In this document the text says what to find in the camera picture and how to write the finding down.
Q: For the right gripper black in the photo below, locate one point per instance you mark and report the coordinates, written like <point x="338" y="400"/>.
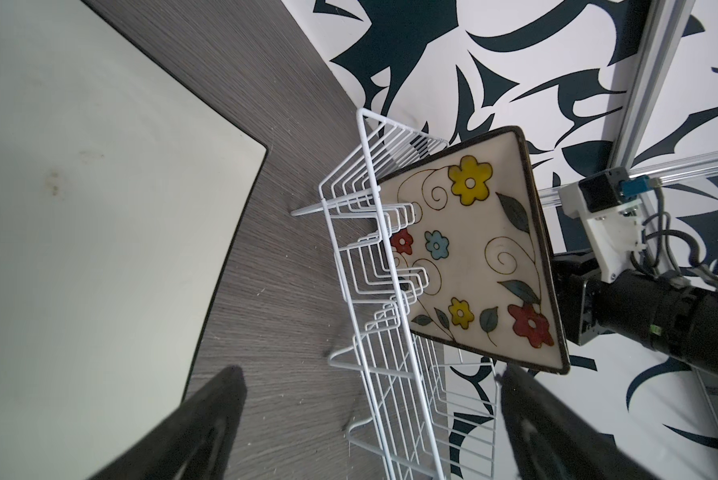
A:
<point x="659" y="314"/>

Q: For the floral square plate black rim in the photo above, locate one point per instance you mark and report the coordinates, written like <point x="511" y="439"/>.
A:
<point x="480" y="235"/>

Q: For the white wire dish rack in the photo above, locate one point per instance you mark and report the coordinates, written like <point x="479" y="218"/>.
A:
<point x="433" y="410"/>

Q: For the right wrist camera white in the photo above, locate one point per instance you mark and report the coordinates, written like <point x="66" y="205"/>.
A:
<point x="609" y="205"/>

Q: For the white square plate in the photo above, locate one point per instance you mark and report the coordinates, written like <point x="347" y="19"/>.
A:
<point x="120" y="194"/>

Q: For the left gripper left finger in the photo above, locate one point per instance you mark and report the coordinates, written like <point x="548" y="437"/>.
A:
<point x="194" y="441"/>

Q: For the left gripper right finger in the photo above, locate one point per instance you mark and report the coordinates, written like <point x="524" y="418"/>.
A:
<point x="550" y="441"/>

